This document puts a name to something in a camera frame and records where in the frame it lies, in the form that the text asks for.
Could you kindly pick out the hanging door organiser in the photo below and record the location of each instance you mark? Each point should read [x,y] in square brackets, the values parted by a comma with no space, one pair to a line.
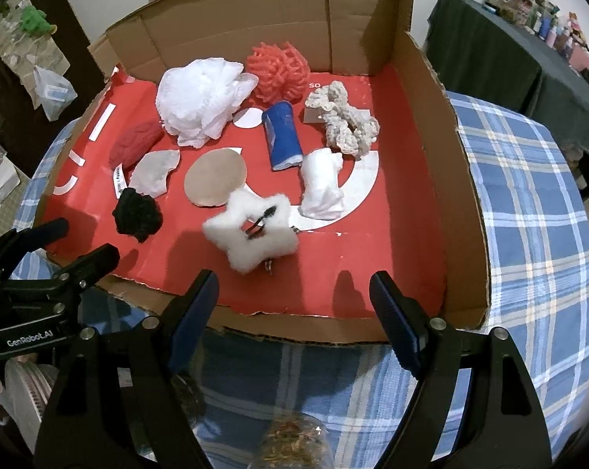
[25,56]

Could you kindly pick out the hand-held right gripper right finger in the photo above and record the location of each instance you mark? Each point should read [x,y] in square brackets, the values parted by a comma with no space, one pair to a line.
[394,322]

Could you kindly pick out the white translucent sheet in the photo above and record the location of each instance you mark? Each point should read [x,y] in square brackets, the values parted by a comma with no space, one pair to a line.
[155,171]

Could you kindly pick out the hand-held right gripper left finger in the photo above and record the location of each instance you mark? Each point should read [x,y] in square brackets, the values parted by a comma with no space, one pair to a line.
[194,322]

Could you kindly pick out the black scrunchie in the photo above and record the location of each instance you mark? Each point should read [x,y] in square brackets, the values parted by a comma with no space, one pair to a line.
[135,215]

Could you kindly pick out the cardboard box with red inside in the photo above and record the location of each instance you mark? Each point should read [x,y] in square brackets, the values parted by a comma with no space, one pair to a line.
[402,254]

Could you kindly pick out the dark cloth covered table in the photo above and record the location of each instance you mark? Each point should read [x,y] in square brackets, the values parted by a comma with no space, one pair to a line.
[495,58]

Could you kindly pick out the white mesh bath pouf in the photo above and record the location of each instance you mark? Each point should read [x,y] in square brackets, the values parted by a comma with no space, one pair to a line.
[201,97]

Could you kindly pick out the beige round powder puff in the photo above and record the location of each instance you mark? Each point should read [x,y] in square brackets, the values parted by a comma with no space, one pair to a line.
[216,176]

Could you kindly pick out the coral red mesh bath pouf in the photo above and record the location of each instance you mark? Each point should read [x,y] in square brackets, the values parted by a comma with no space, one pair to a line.
[280,71]

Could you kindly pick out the dark wooden door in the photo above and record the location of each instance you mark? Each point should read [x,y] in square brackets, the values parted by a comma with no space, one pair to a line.
[74,19]

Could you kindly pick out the green plush toy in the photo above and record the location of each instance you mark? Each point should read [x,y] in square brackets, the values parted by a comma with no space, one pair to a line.
[36,19]

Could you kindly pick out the cream crochet scrunchie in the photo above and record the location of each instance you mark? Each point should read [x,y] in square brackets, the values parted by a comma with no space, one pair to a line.
[346,124]

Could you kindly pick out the row of cosmetic bottles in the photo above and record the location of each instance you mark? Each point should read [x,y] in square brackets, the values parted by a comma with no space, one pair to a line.
[553,29]

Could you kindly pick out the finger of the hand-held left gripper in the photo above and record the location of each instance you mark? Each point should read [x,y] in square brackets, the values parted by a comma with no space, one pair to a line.
[91,261]
[35,237]

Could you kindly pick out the fluffy white star hair clip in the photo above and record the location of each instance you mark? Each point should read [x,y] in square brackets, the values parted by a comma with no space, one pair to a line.
[226,239]

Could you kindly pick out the white cloth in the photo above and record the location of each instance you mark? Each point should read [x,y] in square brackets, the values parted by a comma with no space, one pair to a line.
[321,185]

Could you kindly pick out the red knitted pouch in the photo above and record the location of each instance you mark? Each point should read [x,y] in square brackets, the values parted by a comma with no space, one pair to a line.
[133,141]

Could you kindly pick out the white plastic bag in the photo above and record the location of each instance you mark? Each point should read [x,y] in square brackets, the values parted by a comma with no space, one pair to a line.
[54,93]

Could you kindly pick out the small glass jar metal lid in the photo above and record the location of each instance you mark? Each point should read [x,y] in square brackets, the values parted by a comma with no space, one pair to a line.
[294,444]

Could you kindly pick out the blue bandage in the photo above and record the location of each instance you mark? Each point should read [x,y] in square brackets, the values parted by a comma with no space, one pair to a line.
[282,137]

